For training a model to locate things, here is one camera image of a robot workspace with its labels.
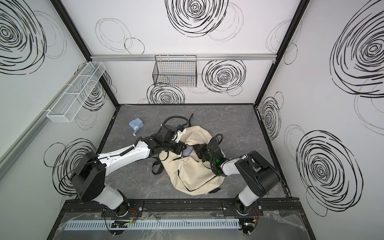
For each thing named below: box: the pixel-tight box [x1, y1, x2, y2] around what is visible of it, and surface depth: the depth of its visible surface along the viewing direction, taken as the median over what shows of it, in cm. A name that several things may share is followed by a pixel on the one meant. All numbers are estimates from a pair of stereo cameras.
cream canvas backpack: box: [159, 125, 225, 196], surface depth 81 cm
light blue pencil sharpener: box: [128, 118, 144, 137], surface depth 104 cm
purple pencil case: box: [182, 144, 194, 157], surface depth 87 cm
